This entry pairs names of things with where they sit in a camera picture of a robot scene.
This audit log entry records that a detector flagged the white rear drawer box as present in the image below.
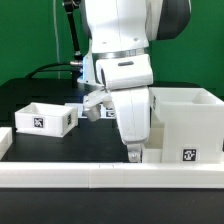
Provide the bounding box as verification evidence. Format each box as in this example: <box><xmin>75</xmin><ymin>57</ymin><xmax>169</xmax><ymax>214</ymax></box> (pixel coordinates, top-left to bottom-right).
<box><xmin>15</xmin><ymin>102</ymin><xmax>78</xmax><ymax>137</ymax></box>

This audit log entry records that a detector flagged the white front fence rail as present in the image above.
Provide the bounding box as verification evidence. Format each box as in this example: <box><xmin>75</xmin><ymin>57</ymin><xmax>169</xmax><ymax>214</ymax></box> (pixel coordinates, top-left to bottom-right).
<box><xmin>0</xmin><ymin>162</ymin><xmax>224</xmax><ymax>189</ymax></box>

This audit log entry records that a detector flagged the white drawer cabinet frame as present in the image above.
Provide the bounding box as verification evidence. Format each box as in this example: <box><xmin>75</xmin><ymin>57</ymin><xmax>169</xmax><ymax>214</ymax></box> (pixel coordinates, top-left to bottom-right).
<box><xmin>150</xmin><ymin>87</ymin><xmax>224</xmax><ymax>164</ymax></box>

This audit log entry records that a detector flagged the black cable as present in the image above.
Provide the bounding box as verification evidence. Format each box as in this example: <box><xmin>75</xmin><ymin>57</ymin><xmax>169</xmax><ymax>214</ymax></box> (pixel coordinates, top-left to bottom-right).
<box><xmin>25</xmin><ymin>62</ymin><xmax>83</xmax><ymax>80</ymax></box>

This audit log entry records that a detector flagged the white drawer box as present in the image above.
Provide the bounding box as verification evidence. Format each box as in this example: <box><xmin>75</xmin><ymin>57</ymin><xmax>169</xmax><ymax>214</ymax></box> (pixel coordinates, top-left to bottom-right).
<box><xmin>142</xmin><ymin>125</ymin><xmax>164</xmax><ymax>163</ymax></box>
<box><xmin>15</xmin><ymin>102</ymin><xmax>78</xmax><ymax>137</ymax></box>

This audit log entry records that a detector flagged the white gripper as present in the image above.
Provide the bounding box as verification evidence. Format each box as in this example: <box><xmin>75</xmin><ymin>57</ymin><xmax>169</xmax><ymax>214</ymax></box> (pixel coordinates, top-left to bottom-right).
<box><xmin>83</xmin><ymin>86</ymin><xmax>150</xmax><ymax>163</ymax></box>

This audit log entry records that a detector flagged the white fiducial marker sheet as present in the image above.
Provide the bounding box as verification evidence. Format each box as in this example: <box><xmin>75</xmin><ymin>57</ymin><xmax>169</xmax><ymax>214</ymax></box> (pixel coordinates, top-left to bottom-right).
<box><xmin>66</xmin><ymin>103</ymin><xmax>115</xmax><ymax>119</ymax></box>

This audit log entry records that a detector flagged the white left fence block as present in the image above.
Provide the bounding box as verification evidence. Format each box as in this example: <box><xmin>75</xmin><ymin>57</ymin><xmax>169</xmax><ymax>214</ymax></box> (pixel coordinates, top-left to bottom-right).
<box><xmin>0</xmin><ymin>127</ymin><xmax>12</xmax><ymax>160</ymax></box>

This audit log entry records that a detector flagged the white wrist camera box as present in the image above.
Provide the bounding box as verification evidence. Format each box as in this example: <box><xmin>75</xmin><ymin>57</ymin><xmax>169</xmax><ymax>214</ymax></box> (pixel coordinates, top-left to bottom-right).
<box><xmin>96</xmin><ymin>54</ymin><xmax>153</xmax><ymax>90</ymax></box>

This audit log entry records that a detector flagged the white hanging cable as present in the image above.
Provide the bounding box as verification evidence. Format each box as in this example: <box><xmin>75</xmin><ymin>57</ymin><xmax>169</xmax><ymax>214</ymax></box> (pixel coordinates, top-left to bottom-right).
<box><xmin>52</xmin><ymin>0</ymin><xmax>62</xmax><ymax>80</ymax></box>

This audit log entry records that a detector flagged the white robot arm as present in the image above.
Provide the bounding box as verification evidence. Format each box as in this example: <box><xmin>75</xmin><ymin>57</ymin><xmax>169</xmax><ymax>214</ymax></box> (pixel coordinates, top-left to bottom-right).
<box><xmin>82</xmin><ymin>0</ymin><xmax>191</xmax><ymax>162</ymax></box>

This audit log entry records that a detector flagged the white front drawer box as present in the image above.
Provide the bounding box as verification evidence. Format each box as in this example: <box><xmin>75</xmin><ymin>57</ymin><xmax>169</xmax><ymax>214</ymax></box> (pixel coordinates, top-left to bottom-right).
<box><xmin>142</xmin><ymin>125</ymin><xmax>164</xmax><ymax>163</ymax></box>

